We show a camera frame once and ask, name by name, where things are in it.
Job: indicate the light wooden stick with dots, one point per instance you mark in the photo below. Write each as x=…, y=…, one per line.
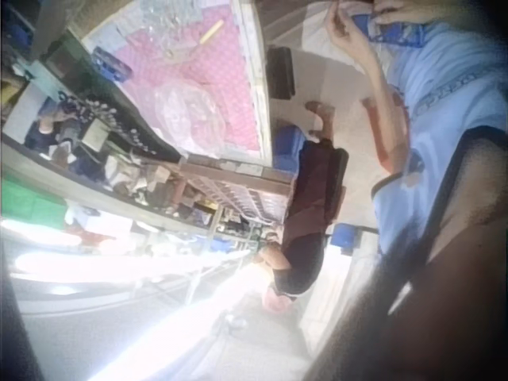
x=212, y=31

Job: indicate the brown wooden rack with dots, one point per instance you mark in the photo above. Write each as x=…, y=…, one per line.
x=242, y=186

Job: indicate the cluttered goods shelf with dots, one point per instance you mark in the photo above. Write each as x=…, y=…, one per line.
x=91, y=143

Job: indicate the green sheet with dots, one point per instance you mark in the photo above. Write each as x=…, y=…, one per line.
x=28, y=202

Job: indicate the blue plastic chair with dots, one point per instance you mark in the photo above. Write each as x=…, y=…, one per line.
x=287, y=145

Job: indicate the person's right fingers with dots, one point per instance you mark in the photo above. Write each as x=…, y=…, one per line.
x=391, y=18

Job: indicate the blue plastic crate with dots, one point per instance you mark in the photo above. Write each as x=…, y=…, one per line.
x=111, y=63

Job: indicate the blue patterned cloth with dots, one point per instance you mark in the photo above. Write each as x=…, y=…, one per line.
x=391, y=32

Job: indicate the person's left fingers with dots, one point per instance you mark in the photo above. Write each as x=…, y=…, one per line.
x=337, y=16

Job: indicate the clear plastic bag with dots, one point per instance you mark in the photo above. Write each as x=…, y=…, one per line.
x=190, y=115

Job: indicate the blue plastic stool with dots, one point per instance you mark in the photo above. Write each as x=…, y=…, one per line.
x=346, y=238

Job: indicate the person's left hand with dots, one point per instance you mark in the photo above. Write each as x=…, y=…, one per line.
x=349, y=37

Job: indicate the person's right hand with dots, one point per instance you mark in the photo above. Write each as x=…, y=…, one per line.
x=405, y=10

